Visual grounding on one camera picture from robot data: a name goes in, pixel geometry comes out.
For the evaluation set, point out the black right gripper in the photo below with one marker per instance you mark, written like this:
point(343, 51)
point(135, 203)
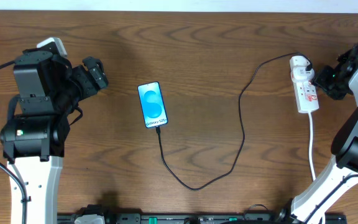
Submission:
point(327, 81)

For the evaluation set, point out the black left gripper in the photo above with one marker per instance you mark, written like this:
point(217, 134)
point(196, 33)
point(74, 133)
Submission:
point(89, 78)

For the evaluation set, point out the blue screen Galaxy smartphone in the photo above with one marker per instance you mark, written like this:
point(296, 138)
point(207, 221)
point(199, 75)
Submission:
point(152, 104)

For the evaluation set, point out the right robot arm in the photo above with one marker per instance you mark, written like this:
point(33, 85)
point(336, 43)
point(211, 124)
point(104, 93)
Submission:
point(341, 173)

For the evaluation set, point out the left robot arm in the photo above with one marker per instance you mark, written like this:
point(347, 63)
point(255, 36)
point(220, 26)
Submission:
point(33, 138)

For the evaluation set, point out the white USB charger adapter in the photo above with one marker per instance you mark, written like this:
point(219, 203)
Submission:
point(299, 61)

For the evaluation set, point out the white power strip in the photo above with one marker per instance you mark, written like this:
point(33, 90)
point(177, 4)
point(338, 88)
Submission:
point(305, 93)

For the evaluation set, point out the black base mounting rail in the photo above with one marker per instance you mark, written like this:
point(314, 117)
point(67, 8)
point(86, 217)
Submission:
point(100, 214)

